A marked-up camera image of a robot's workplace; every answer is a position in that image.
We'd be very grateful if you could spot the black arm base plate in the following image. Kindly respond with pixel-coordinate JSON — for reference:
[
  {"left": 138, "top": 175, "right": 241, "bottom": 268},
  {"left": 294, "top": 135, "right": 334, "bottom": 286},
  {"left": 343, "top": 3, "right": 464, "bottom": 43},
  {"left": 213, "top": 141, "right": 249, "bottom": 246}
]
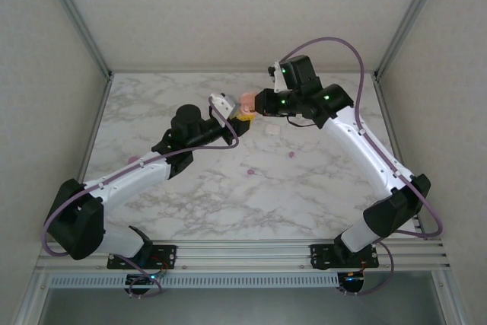
[
  {"left": 106, "top": 243, "right": 178, "bottom": 269},
  {"left": 310, "top": 243, "right": 380, "bottom": 269}
]

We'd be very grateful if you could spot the peach earbud charging case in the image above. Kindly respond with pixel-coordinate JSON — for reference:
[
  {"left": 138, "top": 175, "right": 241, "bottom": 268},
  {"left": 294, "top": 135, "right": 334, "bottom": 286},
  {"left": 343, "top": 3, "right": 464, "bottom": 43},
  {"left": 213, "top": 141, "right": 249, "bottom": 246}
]
[{"left": 238, "top": 91, "right": 260, "bottom": 112}]

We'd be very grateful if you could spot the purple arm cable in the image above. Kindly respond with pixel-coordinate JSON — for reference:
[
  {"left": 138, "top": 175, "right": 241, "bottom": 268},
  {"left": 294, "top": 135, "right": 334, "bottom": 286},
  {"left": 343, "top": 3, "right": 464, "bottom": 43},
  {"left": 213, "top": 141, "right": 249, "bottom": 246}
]
[
  {"left": 279, "top": 37, "right": 444, "bottom": 298},
  {"left": 41, "top": 95, "right": 240, "bottom": 299}
]

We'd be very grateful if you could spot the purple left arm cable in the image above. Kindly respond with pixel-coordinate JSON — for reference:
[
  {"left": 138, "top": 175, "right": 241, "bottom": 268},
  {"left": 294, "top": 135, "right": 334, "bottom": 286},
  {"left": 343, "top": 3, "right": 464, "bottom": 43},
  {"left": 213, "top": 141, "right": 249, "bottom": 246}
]
[{"left": 41, "top": 95, "right": 240, "bottom": 299}]

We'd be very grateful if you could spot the grey slotted cable duct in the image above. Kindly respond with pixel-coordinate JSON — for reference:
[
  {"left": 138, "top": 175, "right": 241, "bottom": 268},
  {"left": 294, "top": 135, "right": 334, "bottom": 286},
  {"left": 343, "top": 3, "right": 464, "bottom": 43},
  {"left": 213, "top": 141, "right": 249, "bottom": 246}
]
[{"left": 49, "top": 273, "right": 340, "bottom": 289}]

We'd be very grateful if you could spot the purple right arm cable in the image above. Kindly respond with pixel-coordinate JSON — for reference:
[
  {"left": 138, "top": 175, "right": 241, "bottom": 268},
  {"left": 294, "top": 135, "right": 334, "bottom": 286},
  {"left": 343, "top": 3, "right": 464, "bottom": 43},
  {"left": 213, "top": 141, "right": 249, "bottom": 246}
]
[{"left": 279, "top": 37, "right": 444, "bottom": 298}]

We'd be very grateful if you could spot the small controller board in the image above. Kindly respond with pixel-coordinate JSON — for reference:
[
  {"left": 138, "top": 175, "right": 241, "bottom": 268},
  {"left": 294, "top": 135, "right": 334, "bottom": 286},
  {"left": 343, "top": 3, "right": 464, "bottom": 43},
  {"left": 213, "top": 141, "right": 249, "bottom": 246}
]
[
  {"left": 336, "top": 271, "right": 368, "bottom": 296},
  {"left": 125, "top": 273, "right": 168, "bottom": 296}
]

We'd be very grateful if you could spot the thin black gripper wire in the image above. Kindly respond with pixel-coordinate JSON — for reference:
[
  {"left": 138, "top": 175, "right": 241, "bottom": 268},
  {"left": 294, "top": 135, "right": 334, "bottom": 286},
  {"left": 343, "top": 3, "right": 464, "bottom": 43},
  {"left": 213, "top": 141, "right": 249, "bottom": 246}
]
[{"left": 285, "top": 114, "right": 319, "bottom": 129}]

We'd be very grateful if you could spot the aluminium mounting rail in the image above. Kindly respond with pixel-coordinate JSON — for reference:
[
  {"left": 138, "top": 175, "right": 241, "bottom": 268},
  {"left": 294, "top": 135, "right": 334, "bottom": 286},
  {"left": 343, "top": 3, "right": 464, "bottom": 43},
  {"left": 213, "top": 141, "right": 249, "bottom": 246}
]
[{"left": 35, "top": 240, "right": 449, "bottom": 276}]

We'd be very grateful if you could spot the aluminium frame post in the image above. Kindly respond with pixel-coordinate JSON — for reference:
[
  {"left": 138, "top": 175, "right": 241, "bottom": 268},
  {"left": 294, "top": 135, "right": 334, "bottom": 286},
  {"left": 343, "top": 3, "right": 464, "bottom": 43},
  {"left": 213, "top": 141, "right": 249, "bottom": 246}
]
[
  {"left": 374, "top": 0, "right": 450, "bottom": 81},
  {"left": 429, "top": 268, "right": 475, "bottom": 325},
  {"left": 40, "top": 0, "right": 114, "bottom": 79},
  {"left": 13, "top": 268, "right": 53, "bottom": 325}
]

